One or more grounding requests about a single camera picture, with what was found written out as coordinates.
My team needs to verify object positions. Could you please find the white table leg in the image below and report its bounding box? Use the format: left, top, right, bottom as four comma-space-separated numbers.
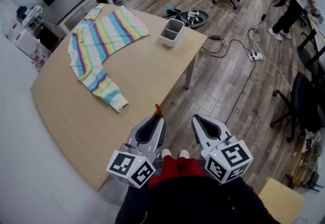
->
184, 50, 201, 89

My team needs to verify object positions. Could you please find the black printer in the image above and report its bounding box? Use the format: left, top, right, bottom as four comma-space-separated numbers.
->
16, 6, 29, 19

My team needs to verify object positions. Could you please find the white power strip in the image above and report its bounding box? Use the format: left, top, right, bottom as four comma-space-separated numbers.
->
248, 51, 265, 62

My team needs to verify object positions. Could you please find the striped pastel sweater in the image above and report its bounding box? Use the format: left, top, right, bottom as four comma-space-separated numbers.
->
67, 4, 150, 113

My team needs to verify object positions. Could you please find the black adapter cable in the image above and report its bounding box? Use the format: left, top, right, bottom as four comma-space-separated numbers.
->
200, 37, 254, 59

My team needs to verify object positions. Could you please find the black armchair on castors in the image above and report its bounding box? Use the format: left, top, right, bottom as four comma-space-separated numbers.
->
270, 72, 325, 143

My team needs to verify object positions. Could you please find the white spare gripper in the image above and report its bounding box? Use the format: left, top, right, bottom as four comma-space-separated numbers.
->
187, 10, 201, 24

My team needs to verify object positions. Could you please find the person's black top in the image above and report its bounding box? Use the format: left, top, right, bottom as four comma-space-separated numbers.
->
147, 176, 244, 224

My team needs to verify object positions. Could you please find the black cabinet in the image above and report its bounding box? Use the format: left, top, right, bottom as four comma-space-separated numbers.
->
35, 24, 61, 51

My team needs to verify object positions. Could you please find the black power cable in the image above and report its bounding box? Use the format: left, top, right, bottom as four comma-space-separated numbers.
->
224, 59, 257, 124

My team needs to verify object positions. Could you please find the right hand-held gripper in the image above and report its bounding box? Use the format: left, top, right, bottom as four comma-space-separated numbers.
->
191, 115, 254, 184

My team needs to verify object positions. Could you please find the grey divided plastic bin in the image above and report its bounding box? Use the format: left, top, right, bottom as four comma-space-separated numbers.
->
159, 18, 185, 48

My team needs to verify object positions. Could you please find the tangle of cables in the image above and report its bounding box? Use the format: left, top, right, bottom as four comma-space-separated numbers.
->
286, 131, 325, 193

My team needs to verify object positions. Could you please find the white cabinet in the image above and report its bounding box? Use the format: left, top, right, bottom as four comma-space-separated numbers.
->
15, 28, 41, 54

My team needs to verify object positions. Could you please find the dark desk with white legs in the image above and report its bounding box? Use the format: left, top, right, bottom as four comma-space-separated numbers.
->
42, 0, 114, 35

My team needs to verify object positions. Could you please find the long white cable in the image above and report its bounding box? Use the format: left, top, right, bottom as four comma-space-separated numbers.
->
175, 0, 293, 91

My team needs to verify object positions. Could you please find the person's leg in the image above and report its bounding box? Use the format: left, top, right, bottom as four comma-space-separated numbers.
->
148, 155, 180, 188
177, 156, 211, 180

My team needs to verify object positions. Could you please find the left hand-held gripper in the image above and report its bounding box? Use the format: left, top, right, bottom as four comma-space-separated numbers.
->
106, 114, 167, 188

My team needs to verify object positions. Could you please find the red and white rack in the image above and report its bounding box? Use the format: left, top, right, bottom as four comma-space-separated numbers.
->
30, 44, 51, 69

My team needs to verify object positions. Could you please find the black router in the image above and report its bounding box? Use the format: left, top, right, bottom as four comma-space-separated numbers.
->
308, 171, 322, 192

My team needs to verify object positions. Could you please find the person's right forearm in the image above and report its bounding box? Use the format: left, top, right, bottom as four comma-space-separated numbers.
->
223, 177, 280, 224

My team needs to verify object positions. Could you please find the black desk frame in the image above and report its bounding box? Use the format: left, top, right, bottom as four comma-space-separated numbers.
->
297, 28, 325, 73

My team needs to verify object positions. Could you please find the white shelf unit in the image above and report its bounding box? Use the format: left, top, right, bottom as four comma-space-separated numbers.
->
21, 5, 44, 28

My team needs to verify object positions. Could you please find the open black carry case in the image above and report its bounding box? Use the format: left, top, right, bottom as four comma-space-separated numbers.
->
162, 7, 210, 28

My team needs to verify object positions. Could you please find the light wooden side table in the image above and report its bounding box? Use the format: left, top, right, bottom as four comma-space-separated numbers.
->
258, 177, 306, 224

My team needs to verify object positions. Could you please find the thin black cable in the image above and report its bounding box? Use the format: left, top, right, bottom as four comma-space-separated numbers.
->
247, 2, 276, 53

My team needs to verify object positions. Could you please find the person's right leg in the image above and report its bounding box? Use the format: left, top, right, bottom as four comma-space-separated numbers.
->
177, 156, 211, 180

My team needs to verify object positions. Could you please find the person's left leg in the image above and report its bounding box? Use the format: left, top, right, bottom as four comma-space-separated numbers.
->
148, 155, 180, 188

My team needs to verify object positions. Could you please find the person's left forearm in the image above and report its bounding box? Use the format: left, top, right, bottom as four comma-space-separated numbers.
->
115, 183, 150, 224

